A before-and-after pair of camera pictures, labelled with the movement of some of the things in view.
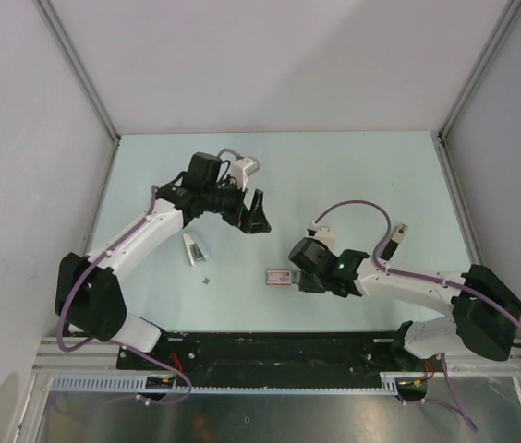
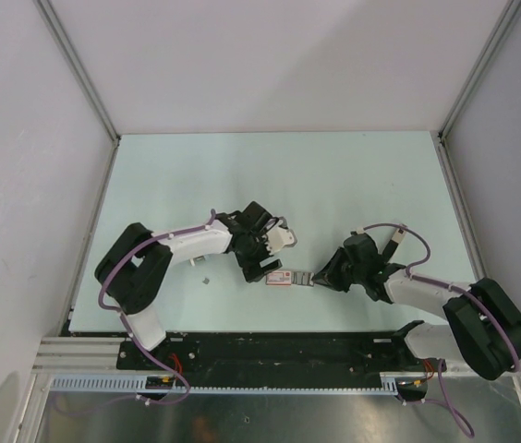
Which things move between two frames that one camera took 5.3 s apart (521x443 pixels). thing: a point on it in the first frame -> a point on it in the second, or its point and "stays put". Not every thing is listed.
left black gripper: x=256 y=221 -> x=251 y=269
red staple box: x=278 y=278 stays put
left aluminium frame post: x=77 y=64 stays put
